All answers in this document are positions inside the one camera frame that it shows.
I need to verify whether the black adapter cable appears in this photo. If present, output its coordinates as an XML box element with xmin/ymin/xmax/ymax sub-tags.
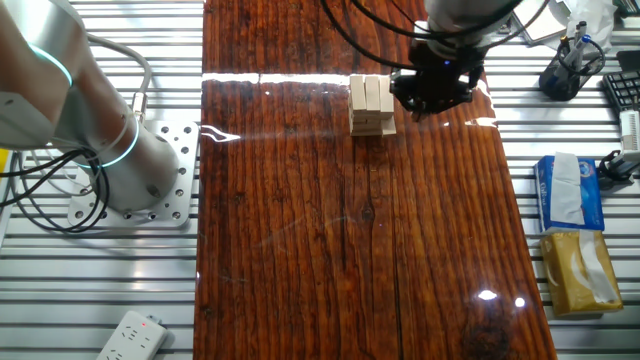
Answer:
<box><xmin>596</xmin><ymin>149</ymin><xmax>640</xmax><ymax>191</ymax></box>

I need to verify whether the white power strip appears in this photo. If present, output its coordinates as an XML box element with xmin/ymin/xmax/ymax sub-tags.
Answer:
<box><xmin>94</xmin><ymin>309</ymin><xmax>170</xmax><ymax>360</ymax></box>

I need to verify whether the black base cable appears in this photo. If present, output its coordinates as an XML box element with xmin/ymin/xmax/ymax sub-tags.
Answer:
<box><xmin>7</xmin><ymin>145</ymin><xmax>112</xmax><ymax>234</ymax></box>

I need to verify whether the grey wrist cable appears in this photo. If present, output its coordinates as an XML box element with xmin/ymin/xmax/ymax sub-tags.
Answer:
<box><xmin>479</xmin><ymin>0</ymin><xmax>552</xmax><ymax>51</ymax></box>

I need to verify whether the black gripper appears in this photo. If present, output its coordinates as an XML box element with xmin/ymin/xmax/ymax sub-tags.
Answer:
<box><xmin>389</xmin><ymin>42</ymin><xmax>486</xmax><ymax>121</ymax></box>

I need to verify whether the blue capped marker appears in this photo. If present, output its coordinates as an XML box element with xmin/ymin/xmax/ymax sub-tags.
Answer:
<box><xmin>564</xmin><ymin>33</ymin><xmax>594</xmax><ymax>71</ymax></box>

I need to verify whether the black rectangular device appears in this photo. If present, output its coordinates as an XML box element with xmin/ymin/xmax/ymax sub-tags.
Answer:
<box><xmin>616</xmin><ymin>48</ymin><xmax>640</xmax><ymax>74</ymax></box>

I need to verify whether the white plastic bag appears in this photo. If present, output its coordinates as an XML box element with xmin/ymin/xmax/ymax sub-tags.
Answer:
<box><xmin>559</xmin><ymin>0</ymin><xmax>620</xmax><ymax>54</ymax></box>

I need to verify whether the grey base cable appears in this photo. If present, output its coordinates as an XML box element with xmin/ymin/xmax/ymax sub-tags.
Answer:
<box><xmin>84</xmin><ymin>32</ymin><xmax>154</xmax><ymax>125</ymax></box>

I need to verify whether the blue tissue pack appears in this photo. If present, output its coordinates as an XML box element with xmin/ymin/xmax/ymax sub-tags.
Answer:
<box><xmin>532</xmin><ymin>151</ymin><xmax>606</xmax><ymax>236</ymax></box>

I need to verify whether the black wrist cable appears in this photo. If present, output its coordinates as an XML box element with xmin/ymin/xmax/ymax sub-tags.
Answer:
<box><xmin>348</xmin><ymin>0</ymin><xmax>524</xmax><ymax>41</ymax></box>
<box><xmin>318</xmin><ymin>0</ymin><xmax>419</xmax><ymax>71</ymax></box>

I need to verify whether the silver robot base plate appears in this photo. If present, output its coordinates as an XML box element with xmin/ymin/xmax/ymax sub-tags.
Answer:
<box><xmin>66</xmin><ymin>119</ymin><xmax>201</xmax><ymax>231</ymax></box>

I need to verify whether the black mesh pen holder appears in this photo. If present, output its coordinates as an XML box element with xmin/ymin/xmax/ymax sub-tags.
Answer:
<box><xmin>538</xmin><ymin>35</ymin><xmax>607</xmax><ymax>102</ymax></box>

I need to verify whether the glossy brown wooden board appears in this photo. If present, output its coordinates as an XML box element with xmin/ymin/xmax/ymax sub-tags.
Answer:
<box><xmin>192</xmin><ymin>0</ymin><xmax>560</xmax><ymax>360</ymax></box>

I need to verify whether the gold tissue pack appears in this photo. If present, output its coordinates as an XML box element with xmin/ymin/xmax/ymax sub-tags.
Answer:
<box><xmin>538</xmin><ymin>228</ymin><xmax>625</xmax><ymax>320</ymax></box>

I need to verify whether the white flat board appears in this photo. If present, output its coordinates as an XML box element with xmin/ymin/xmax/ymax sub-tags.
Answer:
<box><xmin>510</xmin><ymin>0</ymin><xmax>570</xmax><ymax>45</ymax></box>

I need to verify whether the black keyboard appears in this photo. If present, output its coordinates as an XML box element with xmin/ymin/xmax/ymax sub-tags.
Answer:
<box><xmin>601</xmin><ymin>68</ymin><xmax>640</xmax><ymax>115</ymax></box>

